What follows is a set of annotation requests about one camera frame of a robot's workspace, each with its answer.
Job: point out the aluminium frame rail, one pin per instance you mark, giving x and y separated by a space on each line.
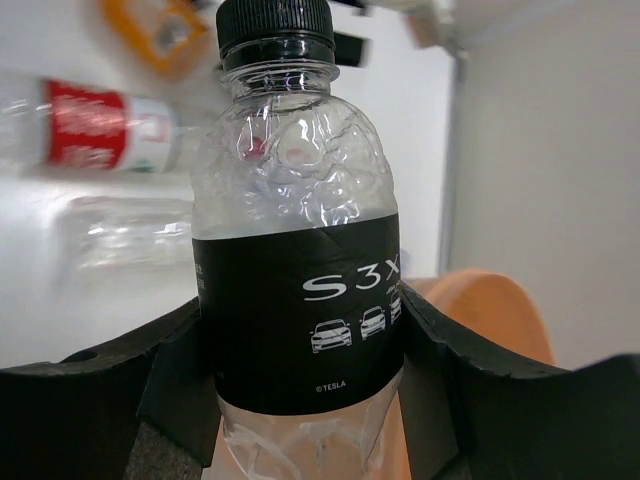
451 159

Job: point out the red label water bottle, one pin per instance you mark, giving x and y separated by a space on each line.
51 122

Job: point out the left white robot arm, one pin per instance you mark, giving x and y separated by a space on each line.
403 34

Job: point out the clear unlabeled plastic bottle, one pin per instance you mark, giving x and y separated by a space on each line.
111 232

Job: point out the black label tesla bottle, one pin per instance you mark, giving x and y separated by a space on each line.
296 247

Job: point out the orange juice bottle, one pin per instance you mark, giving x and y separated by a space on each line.
168 36

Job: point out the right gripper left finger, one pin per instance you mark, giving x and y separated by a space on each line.
140 406

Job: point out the orange plastic bin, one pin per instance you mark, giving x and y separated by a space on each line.
480 320

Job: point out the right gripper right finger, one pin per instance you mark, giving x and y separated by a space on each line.
472 409

